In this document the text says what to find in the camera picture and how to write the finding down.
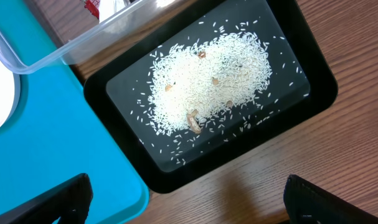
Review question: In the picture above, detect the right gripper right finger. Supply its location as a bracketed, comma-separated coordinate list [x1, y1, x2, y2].
[283, 175, 378, 224]

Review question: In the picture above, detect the black tray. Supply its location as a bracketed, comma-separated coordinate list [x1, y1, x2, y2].
[84, 1, 338, 194]

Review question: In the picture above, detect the teal serving tray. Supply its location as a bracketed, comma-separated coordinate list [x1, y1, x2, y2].
[0, 0, 151, 224]

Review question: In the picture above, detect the clear plastic bin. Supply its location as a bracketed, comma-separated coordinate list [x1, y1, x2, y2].
[0, 0, 196, 75]

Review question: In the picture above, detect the spilled rice pile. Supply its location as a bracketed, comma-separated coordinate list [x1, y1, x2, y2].
[129, 20, 311, 166]

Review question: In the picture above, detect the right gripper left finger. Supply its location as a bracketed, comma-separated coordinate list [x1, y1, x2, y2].
[0, 173, 93, 224]

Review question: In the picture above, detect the large pink plate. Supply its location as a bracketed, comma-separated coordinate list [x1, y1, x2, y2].
[0, 61, 21, 127]

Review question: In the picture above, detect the snack wrapper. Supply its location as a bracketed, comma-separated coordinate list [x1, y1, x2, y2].
[84, 0, 130, 21]

